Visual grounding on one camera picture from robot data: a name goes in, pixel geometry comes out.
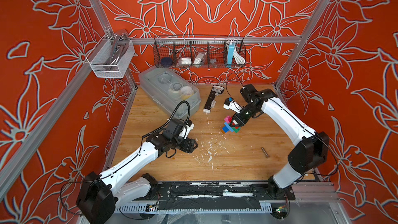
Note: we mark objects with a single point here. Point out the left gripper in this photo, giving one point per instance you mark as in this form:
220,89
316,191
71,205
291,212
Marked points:
189,146

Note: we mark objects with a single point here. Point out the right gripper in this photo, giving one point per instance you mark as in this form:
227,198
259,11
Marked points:
238,121

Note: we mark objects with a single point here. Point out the red lego brick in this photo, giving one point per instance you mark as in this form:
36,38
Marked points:
234,124

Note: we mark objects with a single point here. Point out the green lego brick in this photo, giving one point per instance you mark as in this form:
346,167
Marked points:
236,129

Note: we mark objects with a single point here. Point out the pink lego brick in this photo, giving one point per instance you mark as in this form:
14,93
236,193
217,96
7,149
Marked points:
228,120

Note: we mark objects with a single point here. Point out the light blue lego brick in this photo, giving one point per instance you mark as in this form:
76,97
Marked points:
229,127

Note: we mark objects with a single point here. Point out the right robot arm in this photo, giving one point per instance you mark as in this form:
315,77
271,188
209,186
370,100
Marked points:
311,148

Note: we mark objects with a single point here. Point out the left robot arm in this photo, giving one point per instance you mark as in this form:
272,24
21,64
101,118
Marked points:
101,194

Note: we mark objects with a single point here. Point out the black white power strip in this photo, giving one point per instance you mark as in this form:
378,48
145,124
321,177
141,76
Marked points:
210,103

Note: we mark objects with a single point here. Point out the steel bolt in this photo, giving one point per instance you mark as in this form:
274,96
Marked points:
265,152

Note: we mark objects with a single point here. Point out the clear plastic storage box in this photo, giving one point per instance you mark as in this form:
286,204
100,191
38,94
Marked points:
168,89

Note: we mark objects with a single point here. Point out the light blue box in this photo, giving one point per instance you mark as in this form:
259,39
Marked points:
230,54

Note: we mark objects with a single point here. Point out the dark round jar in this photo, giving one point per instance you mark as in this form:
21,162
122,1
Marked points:
166,62

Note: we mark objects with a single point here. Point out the white mesh basket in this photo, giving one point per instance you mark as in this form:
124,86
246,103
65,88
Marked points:
111,61

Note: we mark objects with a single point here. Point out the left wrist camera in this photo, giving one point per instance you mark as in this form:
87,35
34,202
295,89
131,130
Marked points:
187,129

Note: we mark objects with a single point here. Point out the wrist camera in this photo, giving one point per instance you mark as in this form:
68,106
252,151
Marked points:
187,129
230,104

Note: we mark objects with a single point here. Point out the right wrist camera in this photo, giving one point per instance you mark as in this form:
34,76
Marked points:
230,104

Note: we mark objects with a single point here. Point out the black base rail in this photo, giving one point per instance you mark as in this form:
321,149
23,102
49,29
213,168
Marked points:
216,196

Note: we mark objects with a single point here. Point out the black wire basket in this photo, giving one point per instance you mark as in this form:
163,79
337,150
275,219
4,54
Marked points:
205,51

